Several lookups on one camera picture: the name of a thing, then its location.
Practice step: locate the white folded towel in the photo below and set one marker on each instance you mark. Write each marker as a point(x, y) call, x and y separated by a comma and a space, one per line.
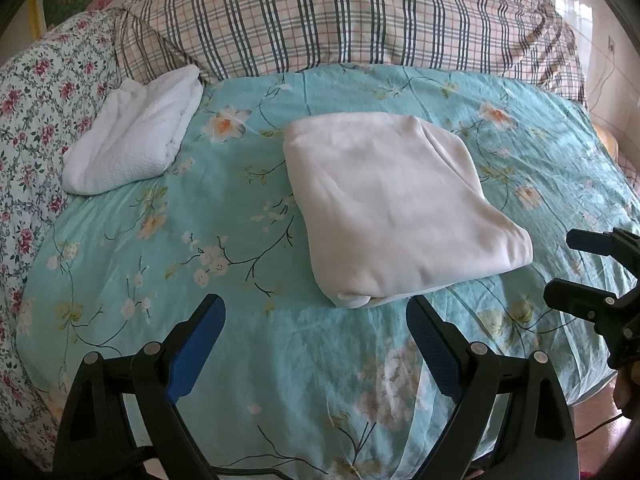
point(135, 135)

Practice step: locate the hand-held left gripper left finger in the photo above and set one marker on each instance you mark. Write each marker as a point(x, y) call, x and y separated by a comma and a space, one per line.
point(200, 350)

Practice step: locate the cream large garment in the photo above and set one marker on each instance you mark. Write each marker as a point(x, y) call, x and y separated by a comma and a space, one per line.
point(390, 200)

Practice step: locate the teal floral blanket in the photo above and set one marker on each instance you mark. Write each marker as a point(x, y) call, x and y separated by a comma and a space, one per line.
point(250, 270)

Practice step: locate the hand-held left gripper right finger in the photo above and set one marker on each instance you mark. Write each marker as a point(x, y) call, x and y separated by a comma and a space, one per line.
point(435, 350)

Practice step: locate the white pink floral sheet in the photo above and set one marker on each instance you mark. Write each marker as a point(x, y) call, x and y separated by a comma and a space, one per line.
point(35, 125)

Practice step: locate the wooden furniture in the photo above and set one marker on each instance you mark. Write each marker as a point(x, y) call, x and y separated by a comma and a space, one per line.
point(610, 142)

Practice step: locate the plaid pillow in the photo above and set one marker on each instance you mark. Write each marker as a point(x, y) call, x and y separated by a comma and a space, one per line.
point(350, 15)

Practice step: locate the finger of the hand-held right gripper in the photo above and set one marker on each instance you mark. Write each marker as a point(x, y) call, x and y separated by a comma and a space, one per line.
point(600, 245)
point(580, 302)

